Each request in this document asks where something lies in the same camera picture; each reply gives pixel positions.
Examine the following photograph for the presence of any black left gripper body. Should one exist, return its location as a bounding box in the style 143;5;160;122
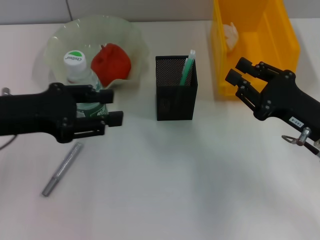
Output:
0;83;78;144

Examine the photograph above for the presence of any white paper ball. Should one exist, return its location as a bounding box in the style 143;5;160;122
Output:
222;21;240;53

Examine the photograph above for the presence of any right gripper cable with connectors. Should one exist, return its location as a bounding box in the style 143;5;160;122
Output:
281;126;320;158

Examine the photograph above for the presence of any pale green glass fruit plate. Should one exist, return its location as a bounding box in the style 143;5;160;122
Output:
43;15;149;91

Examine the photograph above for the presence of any red-orange fruit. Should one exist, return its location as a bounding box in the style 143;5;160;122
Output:
90;42;132;87

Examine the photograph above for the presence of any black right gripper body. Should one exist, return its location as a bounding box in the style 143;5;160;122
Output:
253;71;320;142

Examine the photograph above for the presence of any yellow plastic bin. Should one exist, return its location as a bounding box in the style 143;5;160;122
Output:
209;0;301;101

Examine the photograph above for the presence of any black mesh pen holder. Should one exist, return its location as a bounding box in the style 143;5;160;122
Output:
154;54;198;122

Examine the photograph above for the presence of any grey pen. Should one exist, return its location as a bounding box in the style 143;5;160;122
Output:
41;142;84;197

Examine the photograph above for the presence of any left gripper cable with connectors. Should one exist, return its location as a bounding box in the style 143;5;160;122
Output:
0;87;18;151

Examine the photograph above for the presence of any green utility knife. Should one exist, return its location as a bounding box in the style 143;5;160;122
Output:
179;49;196;87

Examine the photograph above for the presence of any gripper cable with connectors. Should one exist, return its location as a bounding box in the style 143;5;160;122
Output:
281;126;320;158
0;87;18;151

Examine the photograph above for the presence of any clear green-label water bottle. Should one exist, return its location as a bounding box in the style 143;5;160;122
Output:
63;49;110;118

